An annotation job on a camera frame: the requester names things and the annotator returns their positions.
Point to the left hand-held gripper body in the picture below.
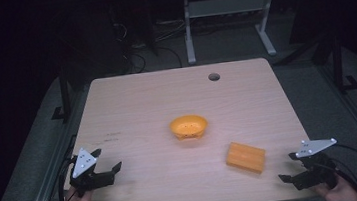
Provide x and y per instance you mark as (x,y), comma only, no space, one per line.
(84,162)

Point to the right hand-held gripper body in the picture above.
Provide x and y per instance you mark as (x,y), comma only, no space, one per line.
(317,166)

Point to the orange soap bar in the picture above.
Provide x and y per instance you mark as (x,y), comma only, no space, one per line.
(245,157)

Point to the orange soap dish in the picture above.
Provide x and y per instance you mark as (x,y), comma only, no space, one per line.
(188,127)

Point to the person's right hand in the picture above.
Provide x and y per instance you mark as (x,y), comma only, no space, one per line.
(338,191)

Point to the black metal stand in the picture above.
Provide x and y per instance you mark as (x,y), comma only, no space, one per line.
(338,63)
(64,92)

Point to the white metal desk frame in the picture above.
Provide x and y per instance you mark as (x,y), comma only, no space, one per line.
(227,5)

